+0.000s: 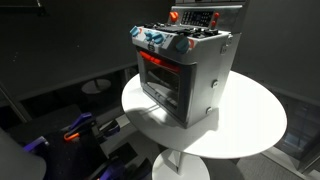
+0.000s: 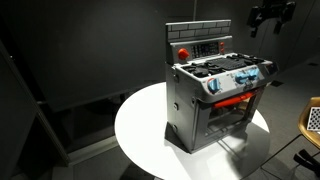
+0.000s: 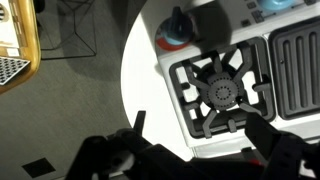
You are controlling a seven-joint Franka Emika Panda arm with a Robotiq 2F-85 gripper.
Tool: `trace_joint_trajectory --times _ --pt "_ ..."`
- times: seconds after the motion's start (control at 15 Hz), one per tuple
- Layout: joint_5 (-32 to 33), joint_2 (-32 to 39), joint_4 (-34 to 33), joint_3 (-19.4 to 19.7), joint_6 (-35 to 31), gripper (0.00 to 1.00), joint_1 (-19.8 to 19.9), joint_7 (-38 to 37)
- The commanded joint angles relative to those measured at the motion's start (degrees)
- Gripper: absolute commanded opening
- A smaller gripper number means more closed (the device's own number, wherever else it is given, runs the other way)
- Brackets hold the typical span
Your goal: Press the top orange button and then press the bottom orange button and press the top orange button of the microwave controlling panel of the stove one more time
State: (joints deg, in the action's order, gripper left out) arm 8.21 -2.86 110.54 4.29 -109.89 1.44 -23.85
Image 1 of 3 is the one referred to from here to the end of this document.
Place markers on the white round pedestal table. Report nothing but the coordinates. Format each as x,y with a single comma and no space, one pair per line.
246,120

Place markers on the round grey pedestal base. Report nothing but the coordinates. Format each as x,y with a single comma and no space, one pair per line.
96,86

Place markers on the purple clamp with orange tip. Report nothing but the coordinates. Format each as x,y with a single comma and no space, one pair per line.
79,124

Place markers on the black spring clamp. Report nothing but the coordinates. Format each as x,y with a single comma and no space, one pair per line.
109,128

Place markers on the blue stove knob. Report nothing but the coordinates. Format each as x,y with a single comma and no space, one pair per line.
134,31
182,44
158,38
149,35

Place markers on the small round orange button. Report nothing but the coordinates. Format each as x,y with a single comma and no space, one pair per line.
216,15
213,23

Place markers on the oven door with window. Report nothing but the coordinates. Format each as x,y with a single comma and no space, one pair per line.
163,86

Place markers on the orange timer knob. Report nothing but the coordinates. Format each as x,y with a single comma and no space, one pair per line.
173,16

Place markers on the black burner grate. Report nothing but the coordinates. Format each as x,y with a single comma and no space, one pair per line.
181,30

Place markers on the white rounded cover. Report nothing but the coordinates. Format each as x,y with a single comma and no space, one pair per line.
18,160

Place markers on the silver toy stove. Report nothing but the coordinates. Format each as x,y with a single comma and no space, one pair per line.
206,66

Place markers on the black keypad panel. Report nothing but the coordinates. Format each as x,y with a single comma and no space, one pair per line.
197,18

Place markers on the grey metal frame leg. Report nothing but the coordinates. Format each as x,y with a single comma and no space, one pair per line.
15,105

